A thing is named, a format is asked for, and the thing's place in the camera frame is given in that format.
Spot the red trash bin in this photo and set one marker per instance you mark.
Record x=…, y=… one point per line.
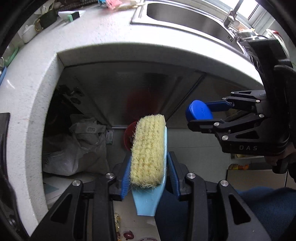
x=129, y=135

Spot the blue plastic lid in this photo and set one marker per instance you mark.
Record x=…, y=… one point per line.
x=198, y=110

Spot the grey kitchen faucet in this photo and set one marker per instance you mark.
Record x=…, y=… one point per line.
x=231, y=15

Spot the blue teapot tray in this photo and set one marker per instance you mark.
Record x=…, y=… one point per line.
x=3, y=73

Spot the dark green utensil mug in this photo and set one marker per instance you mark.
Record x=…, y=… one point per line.
x=45, y=20

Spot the grey plastic sack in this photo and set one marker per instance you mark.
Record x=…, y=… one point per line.
x=82, y=149

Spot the white green medicine box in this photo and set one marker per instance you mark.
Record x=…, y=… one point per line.
x=109, y=137

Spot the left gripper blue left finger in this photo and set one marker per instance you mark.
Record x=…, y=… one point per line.
x=125, y=176

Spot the black green power adapter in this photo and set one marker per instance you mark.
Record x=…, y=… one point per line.
x=73, y=16

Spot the black gas stove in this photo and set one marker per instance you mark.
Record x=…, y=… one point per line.
x=5, y=118

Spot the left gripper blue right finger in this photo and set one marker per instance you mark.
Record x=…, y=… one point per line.
x=175, y=174

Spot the white folded cloth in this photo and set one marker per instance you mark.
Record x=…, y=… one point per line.
x=64, y=15

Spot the white sugar jar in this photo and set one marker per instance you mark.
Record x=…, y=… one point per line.
x=29, y=33

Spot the blue pink plastic wrapper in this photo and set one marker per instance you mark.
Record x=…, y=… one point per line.
x=111, y=4

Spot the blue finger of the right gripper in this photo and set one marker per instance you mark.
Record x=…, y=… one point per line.
x=219, y=106

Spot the yellow bristle blue scrub brush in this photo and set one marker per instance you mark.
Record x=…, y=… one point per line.
x=148, y=170

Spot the stainless steel sink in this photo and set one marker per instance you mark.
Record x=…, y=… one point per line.
x=182, y=17

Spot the person's right hand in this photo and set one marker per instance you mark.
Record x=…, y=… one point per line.
x=279, y=164

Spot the steel bowl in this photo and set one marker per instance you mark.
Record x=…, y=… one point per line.
x=248, y=35

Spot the green tray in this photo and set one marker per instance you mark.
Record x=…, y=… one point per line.
x=9, y=55

